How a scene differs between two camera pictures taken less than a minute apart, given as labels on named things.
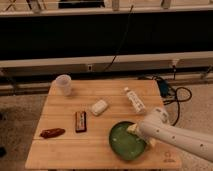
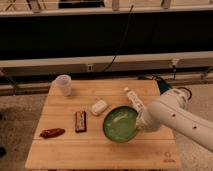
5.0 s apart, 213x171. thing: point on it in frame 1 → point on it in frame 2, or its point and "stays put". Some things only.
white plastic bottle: (135, 99) stays put
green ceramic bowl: (123, 143) → (120, 123)
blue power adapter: (164, 88) stays put
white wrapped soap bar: (99, 107) stays put
